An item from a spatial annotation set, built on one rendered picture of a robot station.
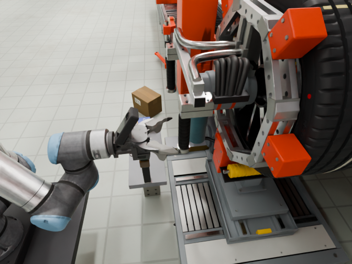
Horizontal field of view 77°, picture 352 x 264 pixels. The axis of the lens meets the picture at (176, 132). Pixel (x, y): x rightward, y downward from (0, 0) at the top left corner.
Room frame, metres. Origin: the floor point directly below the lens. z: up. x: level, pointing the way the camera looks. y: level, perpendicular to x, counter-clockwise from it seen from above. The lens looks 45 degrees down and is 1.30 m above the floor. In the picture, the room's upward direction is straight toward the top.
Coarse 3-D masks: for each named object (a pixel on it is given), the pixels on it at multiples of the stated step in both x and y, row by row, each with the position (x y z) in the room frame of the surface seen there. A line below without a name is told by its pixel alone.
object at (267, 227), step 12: (216, 180) 0.75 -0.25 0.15; (216, 192) 0.66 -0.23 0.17; (216, 204) 0.62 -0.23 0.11; (228, 216) 0.53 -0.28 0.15; (264, 216) 0.53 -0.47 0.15; (276, 216) 0.51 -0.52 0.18; (288, 216) 0.53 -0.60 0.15; (228, 228) 0.46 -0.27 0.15; (240, 228) 0.46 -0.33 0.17; (252, 228) 0.46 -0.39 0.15; (264, 228) 0.46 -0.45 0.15; (276, 228) 0.46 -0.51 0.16; (288, 228) 0.46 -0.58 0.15; (228, 240) 0.41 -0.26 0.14; (240, 240) 0.41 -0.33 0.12; (252, 240) 0.42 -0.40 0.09
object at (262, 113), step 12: (300, 60) 0.53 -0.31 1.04; (264, 72) 0.76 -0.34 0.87; (300, 72) 0.50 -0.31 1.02; (264, 84) 0.74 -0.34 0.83; (300, 84) 0.49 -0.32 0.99; (264, 96) 0.72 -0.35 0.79; (300, 96) 0.47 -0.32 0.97; (240, 108) 0.79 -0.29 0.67; (252, 108) 0.82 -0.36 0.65; (264, 108) 0.63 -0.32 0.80; (240, 120) 0.76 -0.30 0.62; (252, 120) 0.68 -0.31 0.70; (240, 132) 0.70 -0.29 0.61; (252, 132) 0.67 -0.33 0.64; (252, 144) 0.61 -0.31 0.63
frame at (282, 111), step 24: (240, 0) 0.75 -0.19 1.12; (264, 24) 0.57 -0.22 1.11; (264, 48) 0.55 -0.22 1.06; (288, 72) 0.49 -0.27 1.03; (288, 96) 0.45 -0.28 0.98; (216, 120) 0.77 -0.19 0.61; (264, 120) 0.45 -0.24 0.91; (288, 120) 0.42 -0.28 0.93; (240, 144) 0.62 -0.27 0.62; (264, 144) 0.41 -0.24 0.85
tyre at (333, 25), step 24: (264, 0) 0.78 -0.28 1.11; (288, 0) 0.65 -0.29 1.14; (312, 0) 0.58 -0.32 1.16; (336, 0) 0.58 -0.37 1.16; (336, 24) 0.52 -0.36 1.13; (336, 48) 0.47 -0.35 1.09; (312, 72) 0.47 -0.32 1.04; (336, 72) 0.44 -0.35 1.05; (312, 96) 0.43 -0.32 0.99; (336, 96) 0.41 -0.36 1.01; (312, 120) 0.40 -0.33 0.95; (336, 120) 0.39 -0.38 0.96; (312, 144) 0.37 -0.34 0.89; (336, 144) 0.38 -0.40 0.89; (264, 168) 0.47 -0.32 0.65; (312, 168) 0.38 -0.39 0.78; (336, 168) 0.40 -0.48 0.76
